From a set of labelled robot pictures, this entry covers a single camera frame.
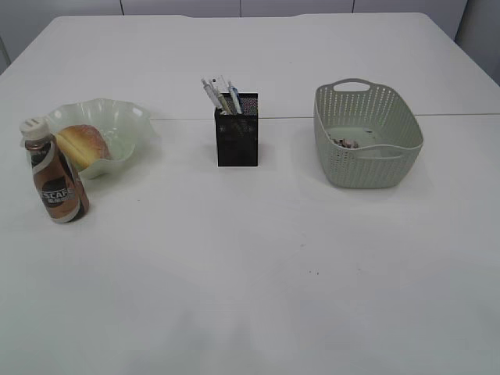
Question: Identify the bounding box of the blue clip pen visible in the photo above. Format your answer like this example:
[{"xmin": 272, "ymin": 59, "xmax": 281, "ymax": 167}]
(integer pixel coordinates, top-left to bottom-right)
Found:
[{"xmin": 227, "ymin": 80, "xmax": 244, "ymax": 115}]

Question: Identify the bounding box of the white beige-grip pen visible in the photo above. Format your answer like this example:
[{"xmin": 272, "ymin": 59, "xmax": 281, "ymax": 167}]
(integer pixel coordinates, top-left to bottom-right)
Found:
[{"xmin": 216, "ymin": 92, "xmax": 232, "ymax": 115}]

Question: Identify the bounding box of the small paper ball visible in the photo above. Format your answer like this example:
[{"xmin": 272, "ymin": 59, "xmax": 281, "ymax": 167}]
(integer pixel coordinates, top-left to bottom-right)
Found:
[{"xmin": 331, "ymin": 137, "xmax": 346, "ymax": 147}]

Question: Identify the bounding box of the white grey-grip pen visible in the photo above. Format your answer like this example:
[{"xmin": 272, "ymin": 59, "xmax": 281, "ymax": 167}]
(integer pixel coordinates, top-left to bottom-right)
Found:
[{"xmin": 201, "ymin": 79, "xmax": 225, "ymax": 112}]

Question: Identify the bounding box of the clear plastic ruler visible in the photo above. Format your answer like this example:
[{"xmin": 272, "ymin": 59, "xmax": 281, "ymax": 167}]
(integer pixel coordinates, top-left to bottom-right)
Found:
[{"xmin": 209, "ymin": 75, "xmax": 230, "ymax": 98}]

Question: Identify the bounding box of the golden bread roll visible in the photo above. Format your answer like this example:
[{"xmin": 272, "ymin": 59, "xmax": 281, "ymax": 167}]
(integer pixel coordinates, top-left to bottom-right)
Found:
[{"xmin": 55, "ymin": 124, "xmax": 112, "ymax": 170}]

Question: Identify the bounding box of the brown coffee bottle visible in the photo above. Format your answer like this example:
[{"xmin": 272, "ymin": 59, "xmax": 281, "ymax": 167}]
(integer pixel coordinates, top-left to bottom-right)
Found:
[{"xmin": 20, "ymin": 118, "xmax": 89, "ymax": 223}]

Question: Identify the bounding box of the black mesh pen holder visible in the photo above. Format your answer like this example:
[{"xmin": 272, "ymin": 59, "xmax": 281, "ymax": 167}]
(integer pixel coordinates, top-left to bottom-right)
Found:
[{"xmin": 214, "ymin": 93, "xmax": 259, "ymax": 167}]

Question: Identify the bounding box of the green plastic woven basket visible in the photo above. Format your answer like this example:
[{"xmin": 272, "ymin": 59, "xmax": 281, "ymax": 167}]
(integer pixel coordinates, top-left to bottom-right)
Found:
[{"xmin": 313, "ymin": 78, "xmax": 423, "ymax": 189}]

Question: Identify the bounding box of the green wavy glass plate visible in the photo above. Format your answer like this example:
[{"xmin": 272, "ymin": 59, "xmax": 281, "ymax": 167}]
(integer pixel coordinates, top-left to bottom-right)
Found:
[{"xmin": 44, "ymin": 98, "xmax": 156, "ymax": 179}]

